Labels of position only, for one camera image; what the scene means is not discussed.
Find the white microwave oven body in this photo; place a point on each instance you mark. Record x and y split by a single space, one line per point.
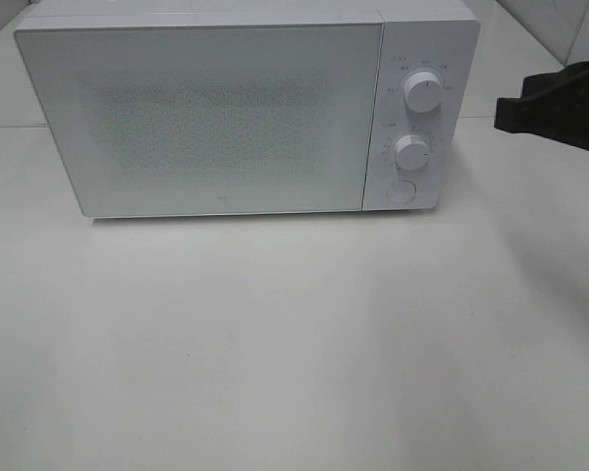
437 36

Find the round white door button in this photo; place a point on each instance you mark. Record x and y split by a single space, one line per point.
401 193

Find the white microwave door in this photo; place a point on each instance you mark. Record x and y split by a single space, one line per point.
156 122

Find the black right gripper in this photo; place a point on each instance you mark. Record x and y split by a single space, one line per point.
554 106

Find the white microwave knob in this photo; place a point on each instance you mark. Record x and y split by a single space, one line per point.
411 152
422 91

